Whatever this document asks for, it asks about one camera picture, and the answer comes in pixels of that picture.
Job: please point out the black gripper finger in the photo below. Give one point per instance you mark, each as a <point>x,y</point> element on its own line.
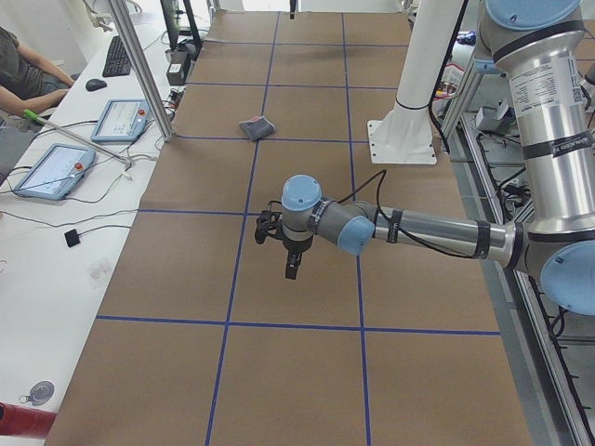
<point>289,269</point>
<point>295,267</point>
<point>292,9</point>

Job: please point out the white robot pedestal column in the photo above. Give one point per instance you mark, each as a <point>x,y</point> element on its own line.
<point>404,136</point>

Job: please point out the black computer keyboard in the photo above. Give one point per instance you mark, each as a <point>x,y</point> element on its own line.
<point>117,62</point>

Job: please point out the black box with white label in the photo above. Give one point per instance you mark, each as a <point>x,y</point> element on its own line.
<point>178,69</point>

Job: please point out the small black square puck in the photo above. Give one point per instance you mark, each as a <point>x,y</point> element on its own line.
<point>72,238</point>

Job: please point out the aluminium frame post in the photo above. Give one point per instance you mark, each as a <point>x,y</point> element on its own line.
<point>127,32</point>

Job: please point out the pink and grey towel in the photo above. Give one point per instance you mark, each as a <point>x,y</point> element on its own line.
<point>257,127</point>

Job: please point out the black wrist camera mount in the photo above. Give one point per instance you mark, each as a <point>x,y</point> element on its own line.
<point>268,225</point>

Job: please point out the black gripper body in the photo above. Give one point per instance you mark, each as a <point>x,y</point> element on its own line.
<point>295,246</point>

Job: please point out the black computer mouse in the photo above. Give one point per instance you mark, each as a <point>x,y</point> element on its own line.
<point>95,84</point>

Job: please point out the teach pendant tablet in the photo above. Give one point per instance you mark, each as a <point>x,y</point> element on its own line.
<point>56,173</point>
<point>122,121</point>

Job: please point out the near teach pendant tablet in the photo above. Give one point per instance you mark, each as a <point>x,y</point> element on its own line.
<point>56,173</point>

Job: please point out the far teach pendant tablet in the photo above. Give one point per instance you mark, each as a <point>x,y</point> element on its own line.
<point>122,121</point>

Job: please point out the round silver tape dispenser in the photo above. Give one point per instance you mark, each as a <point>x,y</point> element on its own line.
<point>40,394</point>

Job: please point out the aluminium side frame rail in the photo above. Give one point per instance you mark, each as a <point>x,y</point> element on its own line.
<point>550,349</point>

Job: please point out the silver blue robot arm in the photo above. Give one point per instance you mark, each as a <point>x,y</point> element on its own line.
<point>533,43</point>

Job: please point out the metal rod with green tip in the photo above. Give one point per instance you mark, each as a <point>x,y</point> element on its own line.
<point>35,117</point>

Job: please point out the seated person in grey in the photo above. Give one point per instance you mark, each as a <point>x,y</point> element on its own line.
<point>29,81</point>

